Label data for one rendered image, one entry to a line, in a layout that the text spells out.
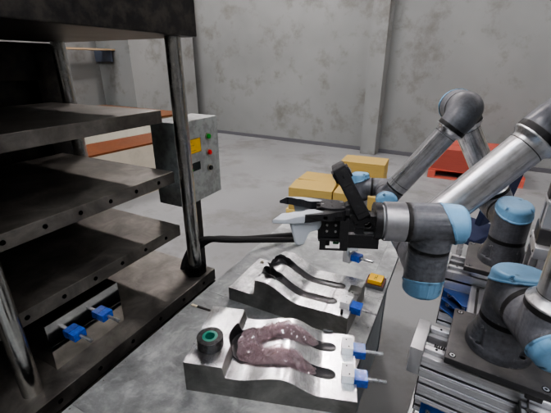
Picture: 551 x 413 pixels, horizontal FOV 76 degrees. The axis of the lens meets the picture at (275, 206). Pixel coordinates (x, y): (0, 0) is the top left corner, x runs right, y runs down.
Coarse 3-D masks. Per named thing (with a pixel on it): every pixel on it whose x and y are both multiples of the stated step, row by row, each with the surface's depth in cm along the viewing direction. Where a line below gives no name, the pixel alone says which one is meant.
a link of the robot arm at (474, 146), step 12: (444, 96) 127; (444, 108) 121; (480, 120) 123; (468, 132) 125; (480, 132) 125; (468, 144) 127; (480, 144) 126; (468, 156) 129; (480, 156) 127; (504, 192) 129
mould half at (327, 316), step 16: (288, 256) 152; (256, 272) 154; (288, 272) 143; (320, 272) 150; (240, 288) 143; (256, 288) 137; (272, 288) 133; (288, 288) 136; (304, 288) 139; (320, 288) 139; (336, 288) 138; (256, 304) 140; (272, 304) 136; (288, 304) 132; (304, 304) 130; (320, 304) 130; (336, 304) 129; (304, 320) 131; (320, 320) 128; (336, 320) 125; (352, 320) 131
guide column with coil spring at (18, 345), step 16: (0, 272) 91; (0, 288) 91; (0, 304) 92; (0, 320) 94; (16, 320) 97; (0, 336) 96; (16, 336) 97; (16, 352) 98; (16, 368) 100; (32, 368) 103; (32, 384) 104
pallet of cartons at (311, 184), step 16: (352, 160) 410; (368, 160) 410; (384, 160) 410; (304, 176) 441; (320, 176) 441; (384, 176) 398; (304, 192) 398; (320, 192) 392; (336, 192) 387; (288, 208) 414; (368, 208) 377
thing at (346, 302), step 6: (342, 300) 127; (348, 300) 127; (342, 306) 127; (348, 306) 125; (354, 306) 126; (360, 306) 126; (354, 312) 126; (360, 312) 125; (366, 312) 125; (372, 312) 124
